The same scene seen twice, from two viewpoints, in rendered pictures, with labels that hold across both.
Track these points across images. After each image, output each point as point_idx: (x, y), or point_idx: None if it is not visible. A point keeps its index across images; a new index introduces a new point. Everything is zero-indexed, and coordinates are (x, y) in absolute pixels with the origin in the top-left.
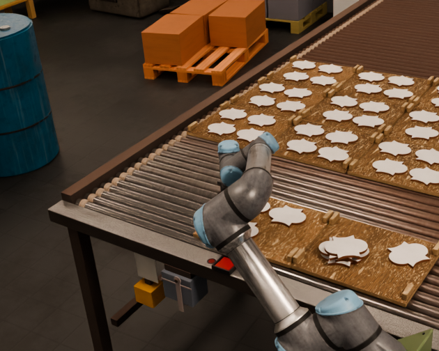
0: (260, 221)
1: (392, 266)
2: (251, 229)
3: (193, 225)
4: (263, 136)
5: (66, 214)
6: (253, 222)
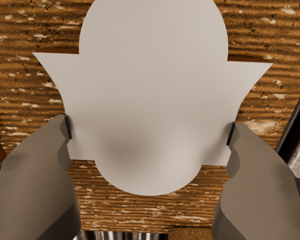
0: (2, 52)
1: None
2: (125, 45)
3: (159, 236)
4: None
5: None
6: (40, 87)
